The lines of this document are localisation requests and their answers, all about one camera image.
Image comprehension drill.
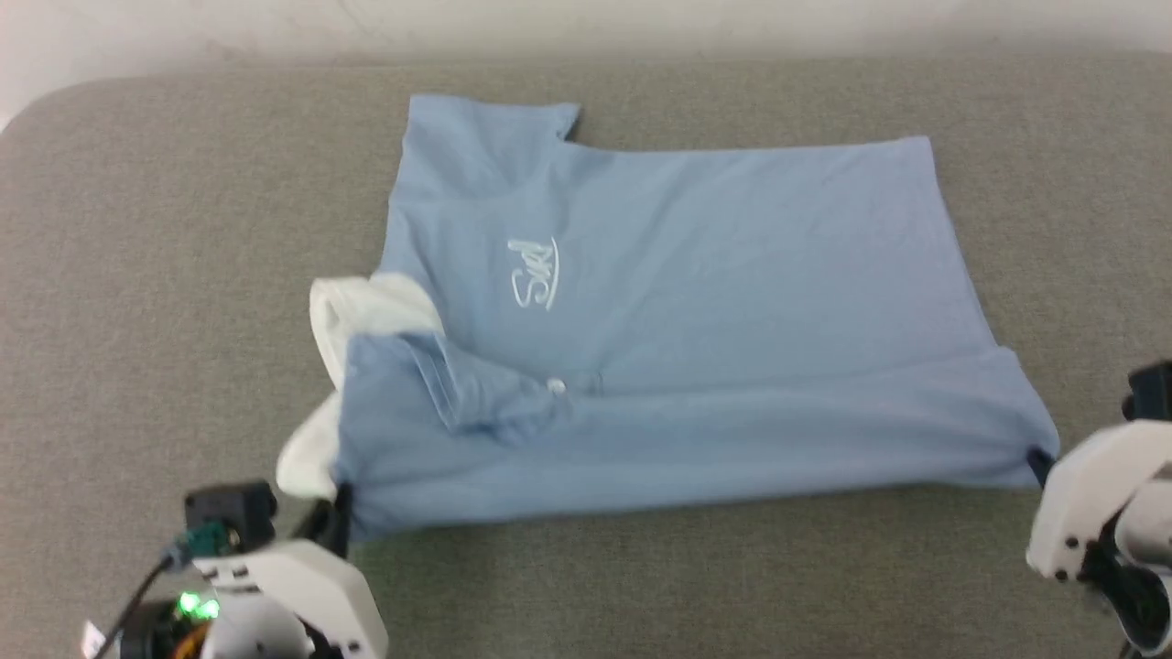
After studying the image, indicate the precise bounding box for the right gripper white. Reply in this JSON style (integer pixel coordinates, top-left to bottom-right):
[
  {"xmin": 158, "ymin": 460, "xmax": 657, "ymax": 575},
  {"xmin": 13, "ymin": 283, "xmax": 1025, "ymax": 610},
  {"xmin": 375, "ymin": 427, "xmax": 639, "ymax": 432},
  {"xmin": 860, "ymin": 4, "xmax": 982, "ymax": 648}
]
[{"xmin": 1024, "ymin": 422, "xmax": 1172, "ymax": 584}]

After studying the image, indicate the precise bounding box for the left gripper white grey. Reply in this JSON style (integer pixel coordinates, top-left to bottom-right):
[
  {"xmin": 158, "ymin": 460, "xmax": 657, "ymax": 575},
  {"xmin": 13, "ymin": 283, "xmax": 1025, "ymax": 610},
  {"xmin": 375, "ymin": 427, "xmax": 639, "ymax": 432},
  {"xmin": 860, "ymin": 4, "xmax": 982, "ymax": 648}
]
[{"xmin": 190, "ymin": 483, "xmax": 389, "ymax": 659}]

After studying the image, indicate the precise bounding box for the light blue polo shirt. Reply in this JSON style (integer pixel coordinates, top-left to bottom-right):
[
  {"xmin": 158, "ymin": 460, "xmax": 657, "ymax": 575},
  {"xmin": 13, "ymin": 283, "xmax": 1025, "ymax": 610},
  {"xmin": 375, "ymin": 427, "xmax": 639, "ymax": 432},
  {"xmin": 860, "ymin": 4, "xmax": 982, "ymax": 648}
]
[{"xmin": 276, "ymin": 93, "xmax": 1062, "ymax": 543}]

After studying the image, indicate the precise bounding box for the grey-green fabric sofa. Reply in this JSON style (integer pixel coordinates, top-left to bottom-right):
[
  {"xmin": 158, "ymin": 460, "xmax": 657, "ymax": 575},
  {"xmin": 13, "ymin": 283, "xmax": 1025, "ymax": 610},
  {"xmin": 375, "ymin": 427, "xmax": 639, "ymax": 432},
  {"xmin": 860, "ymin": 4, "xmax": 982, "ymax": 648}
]
[{"xmin": 0, "ymin": 50, "xmax": 1172, "ymax": 659}]

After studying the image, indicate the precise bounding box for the black cable with teal connector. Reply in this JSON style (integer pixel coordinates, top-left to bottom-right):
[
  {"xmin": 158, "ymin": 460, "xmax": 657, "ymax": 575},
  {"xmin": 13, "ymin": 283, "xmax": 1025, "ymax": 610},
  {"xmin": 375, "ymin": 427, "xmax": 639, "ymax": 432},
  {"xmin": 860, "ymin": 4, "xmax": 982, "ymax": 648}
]
[{"xmin": 99, "ymin": 535, "xmax": 195, "ymax": 646}]

